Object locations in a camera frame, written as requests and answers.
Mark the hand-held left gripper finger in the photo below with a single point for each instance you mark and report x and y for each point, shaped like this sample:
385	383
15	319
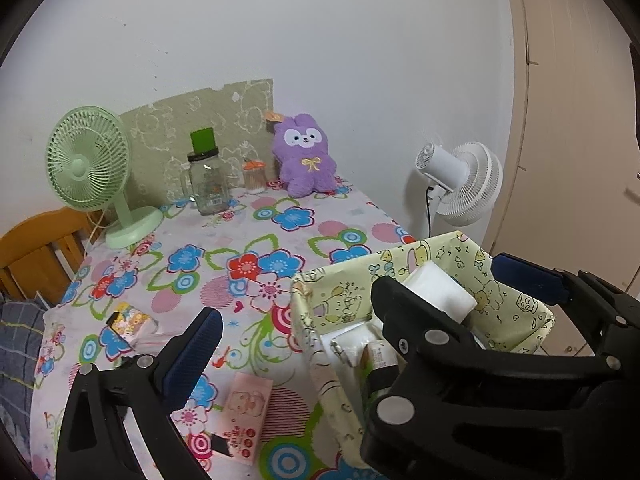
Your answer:
195	355

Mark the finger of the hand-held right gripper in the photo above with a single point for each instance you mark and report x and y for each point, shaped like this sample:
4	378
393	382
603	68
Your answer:
530	277
425	320

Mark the white tissue pack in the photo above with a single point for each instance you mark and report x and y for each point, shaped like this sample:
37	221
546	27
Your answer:
440	290

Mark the small cartoon print box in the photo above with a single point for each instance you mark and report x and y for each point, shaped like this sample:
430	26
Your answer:
129	322

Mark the pink tissue packet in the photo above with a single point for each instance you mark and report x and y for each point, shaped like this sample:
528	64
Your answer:
247	410

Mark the yellow-green cartoon storage box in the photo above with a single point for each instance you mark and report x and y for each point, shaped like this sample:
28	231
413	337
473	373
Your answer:
340	300

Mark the white standing fan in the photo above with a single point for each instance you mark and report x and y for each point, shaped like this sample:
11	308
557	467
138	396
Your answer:
465	180

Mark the glass jar with green lid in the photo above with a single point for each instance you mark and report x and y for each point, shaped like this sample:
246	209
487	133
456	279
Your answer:
210	185

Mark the beige door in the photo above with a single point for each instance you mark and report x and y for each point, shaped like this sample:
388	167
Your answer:
575	110

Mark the grey plaid pillow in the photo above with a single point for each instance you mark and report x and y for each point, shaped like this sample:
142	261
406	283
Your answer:
20	350

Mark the small glass cup orange lid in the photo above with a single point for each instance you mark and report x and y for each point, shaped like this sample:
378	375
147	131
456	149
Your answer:
254	177

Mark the wooden bed headboard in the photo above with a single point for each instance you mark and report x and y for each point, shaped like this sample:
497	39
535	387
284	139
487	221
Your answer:
35	245

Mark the purple plush bunny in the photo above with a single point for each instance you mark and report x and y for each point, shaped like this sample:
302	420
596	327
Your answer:
305	160

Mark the green desk fan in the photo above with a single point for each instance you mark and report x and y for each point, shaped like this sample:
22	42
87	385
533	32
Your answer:
85	160

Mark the green cartoon wall board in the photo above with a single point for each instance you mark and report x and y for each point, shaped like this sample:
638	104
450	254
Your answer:
165	120

